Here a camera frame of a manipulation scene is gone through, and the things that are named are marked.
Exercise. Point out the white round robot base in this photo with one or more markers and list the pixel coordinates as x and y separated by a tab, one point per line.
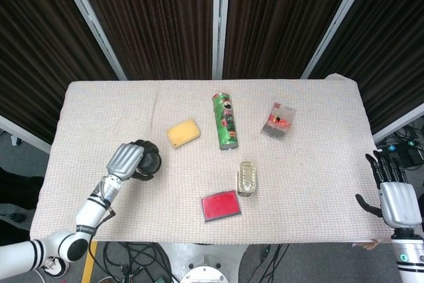
203	276

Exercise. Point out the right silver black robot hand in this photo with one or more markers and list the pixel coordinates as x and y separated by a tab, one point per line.
399	205

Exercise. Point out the clear box with red parts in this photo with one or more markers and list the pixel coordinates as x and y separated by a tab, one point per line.
278	122

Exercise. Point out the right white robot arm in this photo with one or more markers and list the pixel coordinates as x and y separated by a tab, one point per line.
409	256

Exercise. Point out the red ink pad case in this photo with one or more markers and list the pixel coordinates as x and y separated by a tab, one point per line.
221	206

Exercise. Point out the white sneaker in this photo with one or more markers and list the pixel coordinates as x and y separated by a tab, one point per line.
58	268

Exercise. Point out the grey partition bottom rail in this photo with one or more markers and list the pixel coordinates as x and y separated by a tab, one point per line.
23	134
397	124

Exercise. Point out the green Pringles can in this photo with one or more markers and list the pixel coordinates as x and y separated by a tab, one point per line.
226	124

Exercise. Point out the beige waffle tablecloth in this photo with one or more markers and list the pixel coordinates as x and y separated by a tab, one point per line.
298	180

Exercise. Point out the yellow sponge with green base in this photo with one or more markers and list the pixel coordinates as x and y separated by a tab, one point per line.
183	133

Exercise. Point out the dark brown curtain panel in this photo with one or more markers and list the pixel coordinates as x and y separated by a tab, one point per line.
155	21
281	21
36	47
391	47

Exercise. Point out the brown tape scrap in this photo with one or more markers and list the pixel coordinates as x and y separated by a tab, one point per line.
366	245

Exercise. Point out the grey partition frame post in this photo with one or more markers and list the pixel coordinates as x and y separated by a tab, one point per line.
338	21
89	21
221	21

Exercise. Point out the black power strip with lights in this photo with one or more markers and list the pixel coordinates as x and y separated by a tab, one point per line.
410	153

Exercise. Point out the gold rectangular tin can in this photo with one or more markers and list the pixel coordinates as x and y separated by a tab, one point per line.
247	178

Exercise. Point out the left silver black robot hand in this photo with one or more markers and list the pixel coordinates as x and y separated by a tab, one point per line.
124	160

